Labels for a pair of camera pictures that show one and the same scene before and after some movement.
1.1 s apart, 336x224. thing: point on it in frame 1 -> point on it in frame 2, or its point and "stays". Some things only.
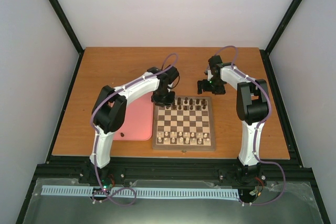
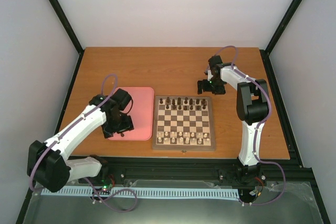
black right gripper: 220,91 stays
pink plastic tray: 138,121 stays
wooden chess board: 187,125 stays
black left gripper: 170,102 -> 127,125
